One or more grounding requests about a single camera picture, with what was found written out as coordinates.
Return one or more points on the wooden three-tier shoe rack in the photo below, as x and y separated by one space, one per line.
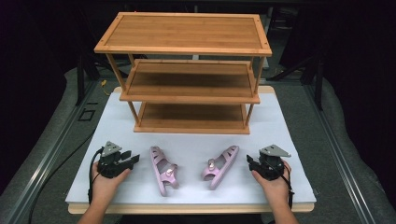
186 31

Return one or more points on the small yellow object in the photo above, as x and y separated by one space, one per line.
103 83

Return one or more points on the grey metal floor rail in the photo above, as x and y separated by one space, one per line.
46 158
339 155

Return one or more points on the white table mat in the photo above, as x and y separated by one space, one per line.
193 193

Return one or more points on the black metal stand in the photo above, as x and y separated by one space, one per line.
317 87
81 77

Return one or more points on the pink sandal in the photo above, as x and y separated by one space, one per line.
219 169
162 168

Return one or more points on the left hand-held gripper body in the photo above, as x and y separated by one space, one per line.
109 163

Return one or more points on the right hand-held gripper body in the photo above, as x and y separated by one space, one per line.
271 166

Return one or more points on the person's left hand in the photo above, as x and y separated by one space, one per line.
104 188

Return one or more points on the person's right hand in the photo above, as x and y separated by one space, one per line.
275 189

